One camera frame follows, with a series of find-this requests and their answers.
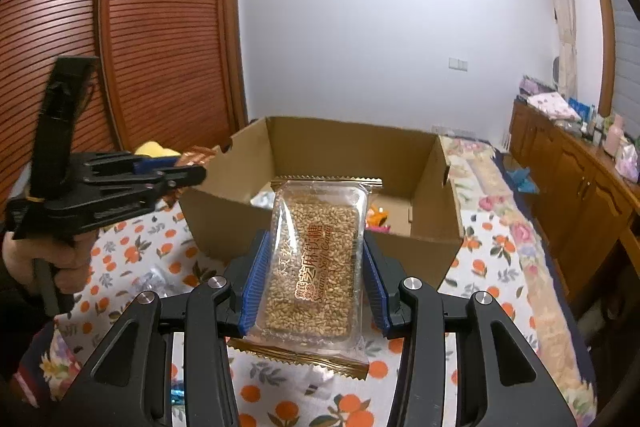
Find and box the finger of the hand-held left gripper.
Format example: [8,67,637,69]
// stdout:
[82,151,183,182]
[92,164,208,212]

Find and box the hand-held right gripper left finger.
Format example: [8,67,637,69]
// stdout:
[52,229,273,427]

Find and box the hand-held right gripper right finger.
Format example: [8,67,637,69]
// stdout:
[362,232,581,427]

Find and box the brown striped snack packet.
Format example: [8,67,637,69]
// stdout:
[175,146,221,168]

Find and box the cardboard box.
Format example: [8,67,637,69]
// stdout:
[177,116,465,275]

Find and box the clear sesame candy packet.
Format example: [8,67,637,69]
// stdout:
[227,175,383,380]

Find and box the person's left hand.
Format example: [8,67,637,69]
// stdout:
[2,229,92,297]

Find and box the yellow cloth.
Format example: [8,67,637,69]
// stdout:
[134,141,181,158]

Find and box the orange-print bedsheet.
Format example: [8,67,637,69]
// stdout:
[55,202,566,427]

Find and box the wooden louvred wardrobe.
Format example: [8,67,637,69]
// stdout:
[0,0,249,228]

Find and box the floral blanket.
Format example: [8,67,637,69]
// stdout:
[442,134,598,427]

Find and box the teal cloth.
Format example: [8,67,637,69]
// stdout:
[509,167,541,194]

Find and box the wooden sideboard cabinet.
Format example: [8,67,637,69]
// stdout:
[507,99,640,308]

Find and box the folded floral cloth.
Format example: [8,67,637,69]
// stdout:
[527,92,583,122]

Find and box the blue white packet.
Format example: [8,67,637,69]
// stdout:
[567,97,597,124]

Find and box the pink bottle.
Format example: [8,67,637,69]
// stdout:
[603,114,626,156]

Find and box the pink plastic bag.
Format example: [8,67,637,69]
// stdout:
[615,142,640,182]

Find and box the pale curtain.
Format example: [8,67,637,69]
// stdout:
[532,0,583,100]

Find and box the window blind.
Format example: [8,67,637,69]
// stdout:
[602,0,640,148]

